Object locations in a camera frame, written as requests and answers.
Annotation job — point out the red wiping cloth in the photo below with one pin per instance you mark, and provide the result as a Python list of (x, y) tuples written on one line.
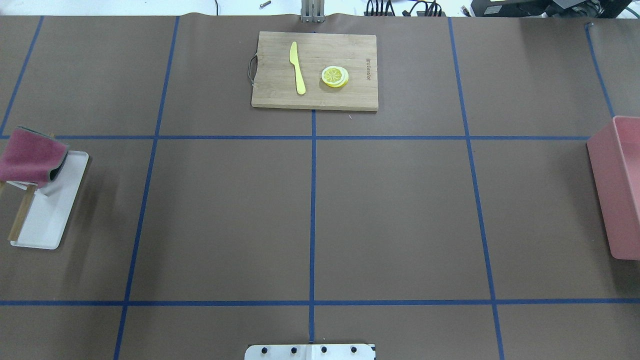
[(32, 157)]

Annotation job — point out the bamboo cutting board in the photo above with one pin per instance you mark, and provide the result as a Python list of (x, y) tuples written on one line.
[(274, 79)]

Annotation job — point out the yellow plastic knife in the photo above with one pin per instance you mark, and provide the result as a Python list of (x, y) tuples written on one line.
[(300, 86)]

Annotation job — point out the yellow lemon slices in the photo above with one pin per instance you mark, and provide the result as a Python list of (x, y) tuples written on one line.
[(335, 76)]

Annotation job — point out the pink plastic bin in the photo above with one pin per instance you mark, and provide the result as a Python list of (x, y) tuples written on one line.
[(614, 154)]

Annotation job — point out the wooden rack bar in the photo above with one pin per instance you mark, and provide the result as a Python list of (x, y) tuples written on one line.
[(22, 212)]

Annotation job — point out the white rack tray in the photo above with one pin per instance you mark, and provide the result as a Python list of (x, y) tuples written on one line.
[(46, 220)]

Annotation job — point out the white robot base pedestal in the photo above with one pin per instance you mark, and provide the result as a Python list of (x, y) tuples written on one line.
[(331, 351)]

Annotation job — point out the aluminium frame post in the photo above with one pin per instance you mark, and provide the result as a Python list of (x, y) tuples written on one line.
[(312, 11)]

